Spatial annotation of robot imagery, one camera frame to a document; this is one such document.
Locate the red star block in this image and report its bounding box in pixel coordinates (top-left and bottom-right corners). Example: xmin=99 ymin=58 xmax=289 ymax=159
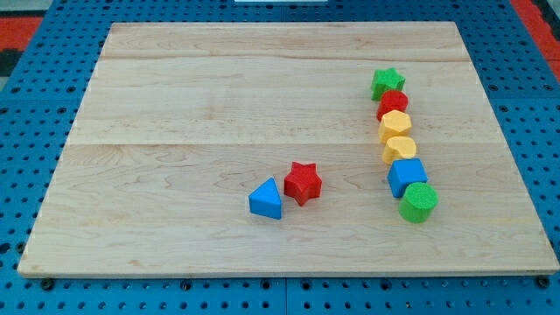
xmin=283 ymin=162 xmax=322 ymax=206

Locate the green star block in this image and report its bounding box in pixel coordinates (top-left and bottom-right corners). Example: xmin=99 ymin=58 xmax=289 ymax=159
xmin=370 ymin=67 xmax=406 ymax=101

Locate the blue triangle block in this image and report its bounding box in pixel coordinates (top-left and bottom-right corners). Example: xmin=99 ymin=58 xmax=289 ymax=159
xmin=248 ymin=178 xmax=282 ymax=220

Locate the large wooden board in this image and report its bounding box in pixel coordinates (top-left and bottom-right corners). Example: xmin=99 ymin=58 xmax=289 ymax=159
xmin=17 ymin=22 xmax=559 ymax=278

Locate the yellow heart block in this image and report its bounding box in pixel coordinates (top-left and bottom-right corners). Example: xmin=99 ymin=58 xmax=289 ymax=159
xmin=381 ymin=136 xmax=417 ymax=165

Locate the yellow hexagon block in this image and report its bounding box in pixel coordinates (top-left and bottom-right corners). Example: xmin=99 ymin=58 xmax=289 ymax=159
xmin=378 ymin=109 xmax=412 ymax=144

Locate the blue cube block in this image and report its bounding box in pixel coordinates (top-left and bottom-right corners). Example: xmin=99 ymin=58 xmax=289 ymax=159
xmin=387 ymin=157 xmax=429 ymax=198

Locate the red cylinder block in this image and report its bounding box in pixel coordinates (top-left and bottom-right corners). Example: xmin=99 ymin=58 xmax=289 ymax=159
xmin=376 ymin=90 xmax=409 ymax=121

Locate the green cylinder block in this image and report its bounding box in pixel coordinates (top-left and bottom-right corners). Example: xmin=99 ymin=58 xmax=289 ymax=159
xmin=398 ymin=182 xmax=438 ymax=223

